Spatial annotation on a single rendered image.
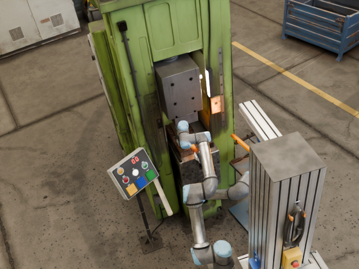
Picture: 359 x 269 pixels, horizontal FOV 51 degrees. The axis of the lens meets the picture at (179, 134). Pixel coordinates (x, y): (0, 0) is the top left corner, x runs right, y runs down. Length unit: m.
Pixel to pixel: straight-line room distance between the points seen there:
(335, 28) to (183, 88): 3.80
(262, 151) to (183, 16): 1.39
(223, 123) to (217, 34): 0.89
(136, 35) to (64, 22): 5.40
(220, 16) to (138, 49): 0.66
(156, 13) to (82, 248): 2.48
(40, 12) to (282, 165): 6.72
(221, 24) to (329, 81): 3.20
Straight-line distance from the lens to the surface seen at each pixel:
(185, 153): 3.31
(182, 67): 2.88
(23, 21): 7.89
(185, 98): 2.96
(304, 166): 1.70
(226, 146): 3.69
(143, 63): 2.86
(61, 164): 5.03
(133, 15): 2.69
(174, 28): 2.81
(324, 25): 6.40
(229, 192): 2.76
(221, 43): 3.02
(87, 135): 5.32
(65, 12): 8.03
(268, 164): 1.70
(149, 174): 3.10
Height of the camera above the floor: 3.25
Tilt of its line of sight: 41 degrees down
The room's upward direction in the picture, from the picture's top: 9 degrees counter-clockwise
